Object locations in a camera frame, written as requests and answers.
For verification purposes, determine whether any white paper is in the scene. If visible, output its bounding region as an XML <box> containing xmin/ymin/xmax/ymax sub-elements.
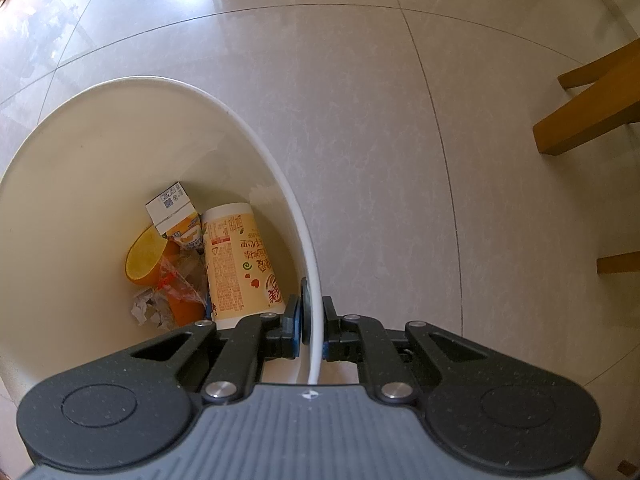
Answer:
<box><xmin>130</xmin><ymin>288</ymin><xmax>177</xmax><ymax>332</ymax></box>

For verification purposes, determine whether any clear plastic wrapper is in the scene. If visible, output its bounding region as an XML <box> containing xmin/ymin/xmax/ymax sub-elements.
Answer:
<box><xmin>160</xmin><ymin>250</ymin><xmax>208</xmax><ymax>311</ymax></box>

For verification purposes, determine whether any orange plastic cup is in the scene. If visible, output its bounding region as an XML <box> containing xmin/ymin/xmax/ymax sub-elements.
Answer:
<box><xmin>125</xmin><ymin>226</ymin><xmax>208</xmax><ymax>328</ymax></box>

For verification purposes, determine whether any beige milk tea cup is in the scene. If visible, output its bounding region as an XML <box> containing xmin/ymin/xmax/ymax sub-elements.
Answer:
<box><xmin>202</xmin><ymin>203</ymin><xmax>285</xmax><ymax>330</ymax></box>

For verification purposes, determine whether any small milk carton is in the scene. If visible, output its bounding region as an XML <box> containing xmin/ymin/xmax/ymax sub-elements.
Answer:
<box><xmin>145</xmin><ymin>182</ymin><xmax>204</xmax><ymax>250</ymax></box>

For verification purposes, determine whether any white plastic waste bin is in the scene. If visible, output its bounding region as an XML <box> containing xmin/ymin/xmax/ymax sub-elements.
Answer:
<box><xmin>1</xmin><ymin>77</ymin><xmax>322</xmax><ymax>402</ymax></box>

